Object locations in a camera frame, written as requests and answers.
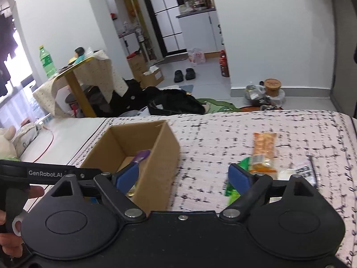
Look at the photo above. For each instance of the beige plush toy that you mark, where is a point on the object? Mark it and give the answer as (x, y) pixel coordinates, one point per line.
(7, 142)

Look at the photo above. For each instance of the white standing fan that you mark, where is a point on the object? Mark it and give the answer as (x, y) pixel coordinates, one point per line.
(140, 37)

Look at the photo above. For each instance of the dark orange-trim mat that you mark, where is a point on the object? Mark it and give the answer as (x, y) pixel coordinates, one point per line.
(251, 108)

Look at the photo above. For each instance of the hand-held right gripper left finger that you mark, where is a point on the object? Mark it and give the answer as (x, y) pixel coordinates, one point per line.
(127, 176)

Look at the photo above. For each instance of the clear plastic bag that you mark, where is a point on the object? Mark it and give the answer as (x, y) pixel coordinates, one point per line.
(253, 92)

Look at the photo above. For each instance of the orange biscuit packet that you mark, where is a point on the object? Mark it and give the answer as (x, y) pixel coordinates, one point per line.
(263, 150)

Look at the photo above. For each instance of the grey floor mat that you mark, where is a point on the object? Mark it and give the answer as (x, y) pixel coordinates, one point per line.
(186, 87)

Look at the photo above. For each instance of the white kitchen cabinet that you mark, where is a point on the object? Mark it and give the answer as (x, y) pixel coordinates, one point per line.
(198, 33)

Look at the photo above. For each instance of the small floral pillow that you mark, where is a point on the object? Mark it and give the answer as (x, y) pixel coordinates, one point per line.
(26, 138)

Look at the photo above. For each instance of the dark hanging clothes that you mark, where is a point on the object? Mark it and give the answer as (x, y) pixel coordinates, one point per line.
(5, 47)

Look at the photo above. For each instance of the brown cardboard box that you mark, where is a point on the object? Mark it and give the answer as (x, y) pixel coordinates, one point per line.
(156, 178)

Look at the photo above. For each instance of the black and white snack packet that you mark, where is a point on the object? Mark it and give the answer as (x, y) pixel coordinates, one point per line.
(301, 170)

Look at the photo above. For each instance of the black clothes pile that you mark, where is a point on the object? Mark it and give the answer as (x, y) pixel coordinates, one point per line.
(173, 103)

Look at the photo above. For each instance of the grey door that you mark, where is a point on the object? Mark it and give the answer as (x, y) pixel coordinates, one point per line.
(344, 61)

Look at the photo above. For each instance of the wooden side table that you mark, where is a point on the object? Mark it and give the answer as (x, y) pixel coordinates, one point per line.
(78, 92)

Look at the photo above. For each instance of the red bottle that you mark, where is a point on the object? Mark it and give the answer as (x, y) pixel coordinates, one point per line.
(224, 64)

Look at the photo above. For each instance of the white mini fridge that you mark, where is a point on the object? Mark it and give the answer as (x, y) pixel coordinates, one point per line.
(129, 44)

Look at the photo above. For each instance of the black stool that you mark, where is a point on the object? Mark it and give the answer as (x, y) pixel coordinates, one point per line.
(73, 100)

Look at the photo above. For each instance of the yellow and black toy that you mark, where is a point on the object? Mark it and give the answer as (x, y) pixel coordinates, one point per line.
(78, 54)

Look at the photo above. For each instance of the black framed glass door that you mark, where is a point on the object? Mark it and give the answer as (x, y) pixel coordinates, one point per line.
(167, 19)

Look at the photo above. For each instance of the brown lidded tub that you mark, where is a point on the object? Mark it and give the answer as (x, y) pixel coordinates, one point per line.
(272, 86)

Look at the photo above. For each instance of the small box with white paper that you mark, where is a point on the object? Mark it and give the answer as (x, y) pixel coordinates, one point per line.
(153, 78)

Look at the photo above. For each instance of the clear plastic container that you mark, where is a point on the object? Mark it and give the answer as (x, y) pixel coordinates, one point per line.
(279, 100)

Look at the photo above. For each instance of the pink plastic bag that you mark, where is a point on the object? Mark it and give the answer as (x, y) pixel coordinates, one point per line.
(196, 55)

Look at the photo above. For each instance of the white power strip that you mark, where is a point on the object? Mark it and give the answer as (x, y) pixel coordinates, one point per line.
(43, 120)

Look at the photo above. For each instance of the tall brown floor box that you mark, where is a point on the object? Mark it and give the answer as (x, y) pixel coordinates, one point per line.
(136, 67)

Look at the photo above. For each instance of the green rug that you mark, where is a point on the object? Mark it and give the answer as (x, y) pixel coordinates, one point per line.
(220, 106)

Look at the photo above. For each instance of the person's left hand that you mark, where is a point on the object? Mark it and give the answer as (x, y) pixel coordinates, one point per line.
(36, 192)

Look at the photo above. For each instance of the green soda bottle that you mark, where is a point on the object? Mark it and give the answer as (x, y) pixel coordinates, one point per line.
(48, 61)

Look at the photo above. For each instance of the small cloth-covered side table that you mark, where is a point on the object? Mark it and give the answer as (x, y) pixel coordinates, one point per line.
(103, 69)

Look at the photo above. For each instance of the purple bread packet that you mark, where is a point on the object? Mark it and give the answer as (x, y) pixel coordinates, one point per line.
(142, 155)

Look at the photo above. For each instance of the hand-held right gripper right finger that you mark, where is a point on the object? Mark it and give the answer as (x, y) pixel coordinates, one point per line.
(239, 177)

